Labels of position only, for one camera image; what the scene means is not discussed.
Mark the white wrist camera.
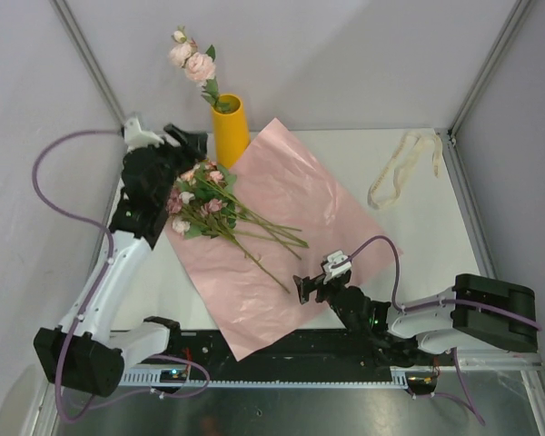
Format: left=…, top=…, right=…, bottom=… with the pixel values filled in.
left=121, top=114, right=164, bottom=151
left=322, top=251, right=352, bottom=283

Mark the aluminium frame post left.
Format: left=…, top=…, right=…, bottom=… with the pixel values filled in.
left=49, top=0, right=126, bottom=126

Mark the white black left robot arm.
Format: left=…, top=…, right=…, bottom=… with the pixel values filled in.
left=34, top=121, right=207, bottom=397

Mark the pink artificial flower bunch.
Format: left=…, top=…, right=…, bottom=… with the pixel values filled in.
left=166, top=160, right=308, bottom=292

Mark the purple pink wrapping paper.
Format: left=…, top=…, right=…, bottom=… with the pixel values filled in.
left=165, top=119, right=394, bottom=361

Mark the white slotted cable duct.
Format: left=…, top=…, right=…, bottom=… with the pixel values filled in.
left=120, top=365, right=441, bottom=390

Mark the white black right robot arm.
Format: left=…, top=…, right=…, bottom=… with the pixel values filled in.
left=293, top=273, right=540, bottom=367

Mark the cream ribbon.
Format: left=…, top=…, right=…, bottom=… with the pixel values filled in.
left=367, top=130, right=443, bottom=210

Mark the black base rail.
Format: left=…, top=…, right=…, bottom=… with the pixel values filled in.
left=166, top=329, right=435, bottom=384

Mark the aluminium frame post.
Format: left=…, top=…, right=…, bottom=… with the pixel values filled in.
left=448, top=0, right=537, bottom=143
left=49, top=0, right=126, bottom=126

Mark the light pink rose stem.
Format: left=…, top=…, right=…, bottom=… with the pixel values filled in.
left=168, top=25, right=233, bottom=114

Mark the yellow cylindrical vase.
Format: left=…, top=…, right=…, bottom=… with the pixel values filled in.
left=212, top=94, right=251, bottom=169

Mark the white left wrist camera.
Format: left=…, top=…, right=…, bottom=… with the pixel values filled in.
left=121, top=114, right=164, bottom=151

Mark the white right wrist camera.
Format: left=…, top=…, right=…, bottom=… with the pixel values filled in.
left=322, top=251, right=352, bottom=283

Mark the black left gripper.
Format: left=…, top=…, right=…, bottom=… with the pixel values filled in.
left=145, top=125, right=209, bottom=206

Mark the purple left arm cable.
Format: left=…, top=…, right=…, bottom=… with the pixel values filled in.
left=31, top=129, right=213, bottom=426

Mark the aluminium frame post right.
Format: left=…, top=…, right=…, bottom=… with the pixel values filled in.
left=448, top=0, right=537, bottom=143

